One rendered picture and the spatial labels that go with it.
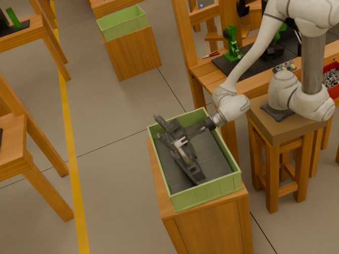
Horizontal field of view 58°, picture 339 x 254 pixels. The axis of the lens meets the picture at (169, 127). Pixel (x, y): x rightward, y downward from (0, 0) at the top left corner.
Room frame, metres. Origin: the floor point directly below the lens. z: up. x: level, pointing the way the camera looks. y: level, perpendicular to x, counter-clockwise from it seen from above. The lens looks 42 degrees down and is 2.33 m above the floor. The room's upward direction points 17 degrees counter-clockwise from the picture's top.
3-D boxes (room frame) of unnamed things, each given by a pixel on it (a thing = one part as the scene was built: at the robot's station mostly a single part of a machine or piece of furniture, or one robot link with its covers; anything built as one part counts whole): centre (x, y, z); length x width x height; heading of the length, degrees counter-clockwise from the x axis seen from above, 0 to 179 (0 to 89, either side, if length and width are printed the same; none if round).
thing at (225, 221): (1.33, -0.06, 0.39); 0.68 x 0.52 x 0.79; 179
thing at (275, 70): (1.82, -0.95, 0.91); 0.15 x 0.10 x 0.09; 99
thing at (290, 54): (2.15, -1.09, 0.89); 1.10 x 0.42 x 0.02; 99
